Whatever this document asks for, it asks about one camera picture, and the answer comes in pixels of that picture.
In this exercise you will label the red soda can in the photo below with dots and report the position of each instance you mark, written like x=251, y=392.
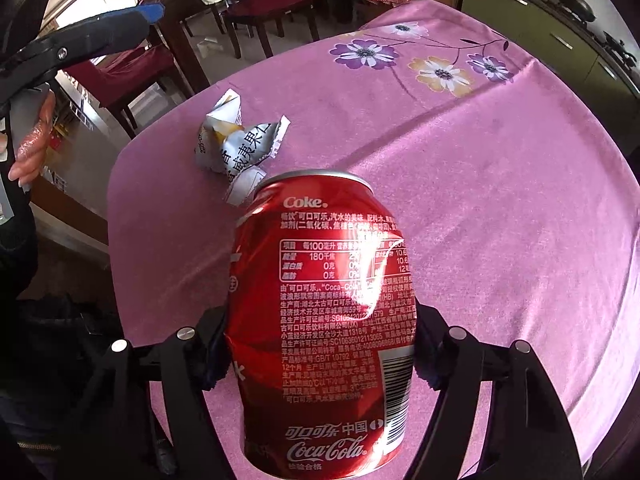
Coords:
x=320, y=310

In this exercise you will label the pink floral tablecloth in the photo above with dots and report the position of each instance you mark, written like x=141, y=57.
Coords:
x=475, y=160

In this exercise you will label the person's dark jacket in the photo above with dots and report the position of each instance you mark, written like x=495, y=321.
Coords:
x=55, y=350

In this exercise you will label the dark wooden chair red seat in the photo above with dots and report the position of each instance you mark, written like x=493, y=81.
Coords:
x=130, y=77
x=270, y=2

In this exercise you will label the person's left hand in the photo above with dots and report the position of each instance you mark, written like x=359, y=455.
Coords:
x=35, y=140

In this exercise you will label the crumpled white printed wrapper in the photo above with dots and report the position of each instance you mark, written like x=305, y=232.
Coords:
x=240, y=150

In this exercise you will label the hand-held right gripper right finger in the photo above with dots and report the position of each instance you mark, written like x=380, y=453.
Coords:
x=425, y=355

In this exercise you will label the olive green cabinet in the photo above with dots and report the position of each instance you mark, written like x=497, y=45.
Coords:
x=535, y=45

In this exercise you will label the black wok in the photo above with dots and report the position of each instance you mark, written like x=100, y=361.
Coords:
x=620, y=50
x=575, y=2

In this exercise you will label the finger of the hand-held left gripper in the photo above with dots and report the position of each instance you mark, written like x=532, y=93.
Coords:
x=100, y=35

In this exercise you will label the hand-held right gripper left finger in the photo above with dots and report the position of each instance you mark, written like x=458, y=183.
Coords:
x=212, y=355

